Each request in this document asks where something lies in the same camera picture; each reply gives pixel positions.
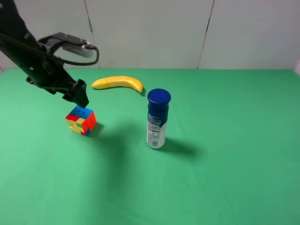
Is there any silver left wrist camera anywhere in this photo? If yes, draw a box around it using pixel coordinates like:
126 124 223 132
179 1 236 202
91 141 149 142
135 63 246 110
39 32 93 58

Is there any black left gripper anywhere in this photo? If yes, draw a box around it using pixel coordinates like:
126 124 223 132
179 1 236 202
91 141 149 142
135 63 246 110
20 50 89 108

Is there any blue capped white bottle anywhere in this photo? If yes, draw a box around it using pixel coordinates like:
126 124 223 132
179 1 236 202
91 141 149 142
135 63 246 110
147 89 171 149

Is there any green table cloth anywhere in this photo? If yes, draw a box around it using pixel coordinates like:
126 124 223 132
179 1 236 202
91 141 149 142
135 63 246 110
0 69 300 225

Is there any multicoloured puzzle cube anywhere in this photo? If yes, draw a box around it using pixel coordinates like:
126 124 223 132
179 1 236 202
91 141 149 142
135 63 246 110
65 105 97 136

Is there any yellow banana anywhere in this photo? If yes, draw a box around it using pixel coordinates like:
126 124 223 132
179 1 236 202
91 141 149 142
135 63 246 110
91 76 143 93

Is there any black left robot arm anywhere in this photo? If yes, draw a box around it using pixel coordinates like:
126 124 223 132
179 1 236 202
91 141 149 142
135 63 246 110
0 0 89 107

